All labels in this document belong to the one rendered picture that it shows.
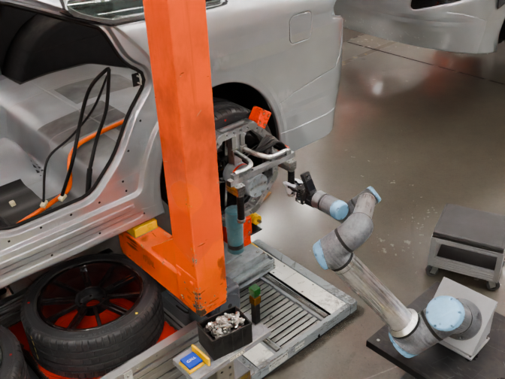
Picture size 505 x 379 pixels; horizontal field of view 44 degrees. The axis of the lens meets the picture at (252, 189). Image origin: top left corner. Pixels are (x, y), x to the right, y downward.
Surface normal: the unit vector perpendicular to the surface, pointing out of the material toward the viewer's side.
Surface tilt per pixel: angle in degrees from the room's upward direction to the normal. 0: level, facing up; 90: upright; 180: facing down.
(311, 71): 90
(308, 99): 90
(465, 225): 0
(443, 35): 107
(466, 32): 100
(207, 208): 90
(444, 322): 44
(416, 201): 0
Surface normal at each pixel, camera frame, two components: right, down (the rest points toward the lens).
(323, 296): -0.04, -0.85
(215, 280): 0.66, 0.37
